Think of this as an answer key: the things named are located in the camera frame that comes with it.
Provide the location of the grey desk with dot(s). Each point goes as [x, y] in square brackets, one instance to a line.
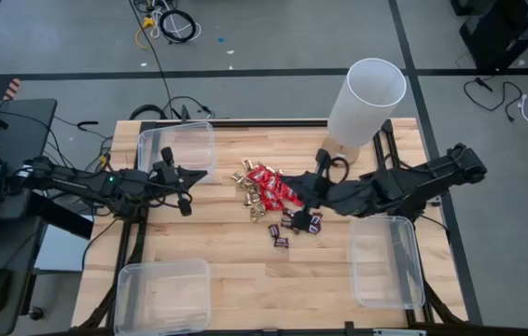
[26, 130]

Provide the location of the black cabinet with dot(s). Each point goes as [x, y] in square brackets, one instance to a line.
[502, 37]

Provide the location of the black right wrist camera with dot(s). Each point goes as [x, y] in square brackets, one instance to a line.
[321, 189]

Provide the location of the orange black striped marker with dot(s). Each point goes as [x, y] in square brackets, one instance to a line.
[12, 88]

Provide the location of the black caster wheel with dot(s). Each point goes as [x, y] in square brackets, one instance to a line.
[36, 313]

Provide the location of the white shade table lamp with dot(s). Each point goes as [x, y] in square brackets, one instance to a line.
[366, 102]

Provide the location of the white label strip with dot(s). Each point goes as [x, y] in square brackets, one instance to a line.
[399, 332]

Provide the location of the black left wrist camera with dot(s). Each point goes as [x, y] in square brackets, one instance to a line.
[165, 172]

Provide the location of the red wrapped candy bar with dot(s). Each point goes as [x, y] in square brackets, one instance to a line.
[258, 175]
[292, 196]
[273, 183]
[272, 201]

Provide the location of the white box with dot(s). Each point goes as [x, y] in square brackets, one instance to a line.
[61, 252]

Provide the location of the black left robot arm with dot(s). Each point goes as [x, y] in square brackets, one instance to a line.
[73, 179]

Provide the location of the clear plastic bin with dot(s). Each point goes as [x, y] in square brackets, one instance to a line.
[385, 261]
[161, 298]
[194, 140]

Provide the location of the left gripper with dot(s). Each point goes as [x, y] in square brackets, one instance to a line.
[184, 206]

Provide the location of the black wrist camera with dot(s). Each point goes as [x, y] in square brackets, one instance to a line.
[165, 172]
[321, 189]

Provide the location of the black box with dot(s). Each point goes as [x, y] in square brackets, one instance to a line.
[59, 217]

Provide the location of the black aluminium frame rail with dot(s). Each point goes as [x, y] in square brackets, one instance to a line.
[391, 140]
[141, 228]
[268, 123]

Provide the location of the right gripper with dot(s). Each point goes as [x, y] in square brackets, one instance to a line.
[302, 221]

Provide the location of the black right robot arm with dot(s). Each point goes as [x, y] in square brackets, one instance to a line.
[413, 184]

